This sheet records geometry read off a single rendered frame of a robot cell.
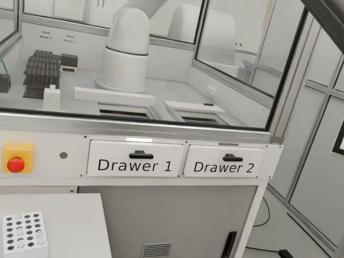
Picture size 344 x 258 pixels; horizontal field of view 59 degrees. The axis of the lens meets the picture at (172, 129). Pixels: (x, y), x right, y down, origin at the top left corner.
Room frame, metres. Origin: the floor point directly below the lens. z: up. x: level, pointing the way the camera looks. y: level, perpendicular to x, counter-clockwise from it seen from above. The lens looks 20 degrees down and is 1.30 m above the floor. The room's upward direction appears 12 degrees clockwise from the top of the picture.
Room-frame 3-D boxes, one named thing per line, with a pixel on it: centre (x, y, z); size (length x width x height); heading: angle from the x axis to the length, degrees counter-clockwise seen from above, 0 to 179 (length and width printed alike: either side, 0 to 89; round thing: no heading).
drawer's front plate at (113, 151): (0.84, 0.09, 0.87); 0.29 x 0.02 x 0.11; 112
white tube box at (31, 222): (0.54, 0.28, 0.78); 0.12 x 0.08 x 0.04; 32
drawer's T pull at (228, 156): (0.94, -0.21, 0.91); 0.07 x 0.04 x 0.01; 112
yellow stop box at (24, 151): (0.70, 0.39, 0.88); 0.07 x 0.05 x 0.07; 112
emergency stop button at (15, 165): (0.67, 0.37, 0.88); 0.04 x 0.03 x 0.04; 112
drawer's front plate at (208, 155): (0.96, -0.20, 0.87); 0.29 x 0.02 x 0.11; 112
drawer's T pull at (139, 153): (0.82, 0.08, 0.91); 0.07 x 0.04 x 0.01; 112
